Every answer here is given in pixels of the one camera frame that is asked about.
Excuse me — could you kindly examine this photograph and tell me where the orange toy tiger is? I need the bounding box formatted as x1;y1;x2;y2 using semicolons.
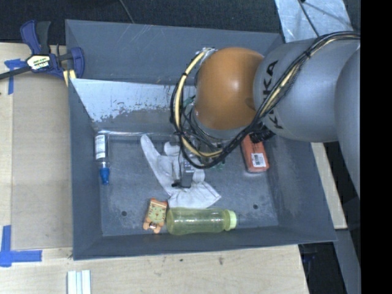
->
142;198;169;235

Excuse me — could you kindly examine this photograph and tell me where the grey metal bin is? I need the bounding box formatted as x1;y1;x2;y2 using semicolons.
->
64;19;338;261

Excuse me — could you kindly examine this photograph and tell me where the clear bottle with blue cap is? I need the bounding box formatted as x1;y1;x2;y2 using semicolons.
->
94;132;111;186

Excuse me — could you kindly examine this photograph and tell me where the white cloth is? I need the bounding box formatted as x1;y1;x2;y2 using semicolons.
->
140;134;222;209

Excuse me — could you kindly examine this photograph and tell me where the orange box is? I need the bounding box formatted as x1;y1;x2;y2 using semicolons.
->
240;134;271;174

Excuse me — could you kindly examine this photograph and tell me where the yellow-green clear plastic bottle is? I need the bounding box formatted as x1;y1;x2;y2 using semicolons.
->
165;206;238;236

